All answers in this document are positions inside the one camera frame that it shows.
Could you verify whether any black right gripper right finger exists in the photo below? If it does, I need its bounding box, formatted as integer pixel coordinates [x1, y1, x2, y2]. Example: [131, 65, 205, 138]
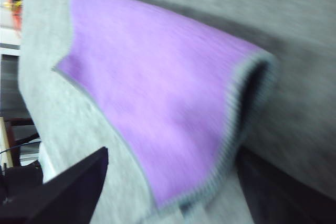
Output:
[236, 145, 336, 224]

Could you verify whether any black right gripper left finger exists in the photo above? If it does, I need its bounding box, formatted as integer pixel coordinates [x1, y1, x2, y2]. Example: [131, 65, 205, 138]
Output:
[0, 147, 109, 224]

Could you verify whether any purple towel with grey hem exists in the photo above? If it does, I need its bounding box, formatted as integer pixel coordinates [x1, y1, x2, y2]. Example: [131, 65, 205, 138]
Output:
[51, 0, 279, 213]

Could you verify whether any black equipment block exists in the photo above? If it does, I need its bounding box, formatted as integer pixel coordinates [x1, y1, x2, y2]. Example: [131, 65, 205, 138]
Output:
[0, 165, 44, 205]

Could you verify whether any thin black cable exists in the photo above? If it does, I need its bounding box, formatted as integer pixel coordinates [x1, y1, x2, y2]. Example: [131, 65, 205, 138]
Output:
[0, 136, 40, 157]

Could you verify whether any light wooden post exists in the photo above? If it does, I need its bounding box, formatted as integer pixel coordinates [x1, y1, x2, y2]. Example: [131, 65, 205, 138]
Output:
[0, 116, 13, 169]

